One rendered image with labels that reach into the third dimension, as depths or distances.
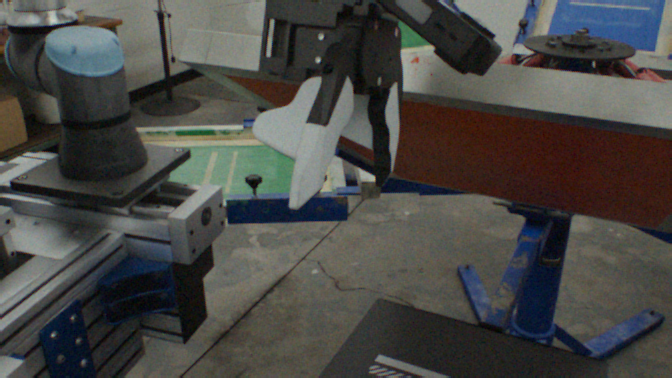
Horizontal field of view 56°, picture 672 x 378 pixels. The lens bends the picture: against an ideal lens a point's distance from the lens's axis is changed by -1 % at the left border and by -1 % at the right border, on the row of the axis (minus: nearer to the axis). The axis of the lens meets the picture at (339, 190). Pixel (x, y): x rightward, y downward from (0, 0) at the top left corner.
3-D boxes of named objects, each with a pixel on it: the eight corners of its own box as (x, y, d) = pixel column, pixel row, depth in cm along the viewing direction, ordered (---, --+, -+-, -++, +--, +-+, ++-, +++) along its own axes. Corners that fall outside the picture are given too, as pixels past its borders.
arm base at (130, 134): (40, 174, 108) (28, 120, 103) (95, 144, 121) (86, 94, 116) (114, 186, 103) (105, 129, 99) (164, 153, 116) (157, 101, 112)
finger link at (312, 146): (235, 196, 43) (288, 88, 46) (311, 214, 41) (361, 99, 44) (215, 172, 40) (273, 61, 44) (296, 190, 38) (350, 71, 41)
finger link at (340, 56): (316, 148, 43) (359, 51, 47) (339, 153, 43) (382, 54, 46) (293, 108, 39) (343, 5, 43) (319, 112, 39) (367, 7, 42)
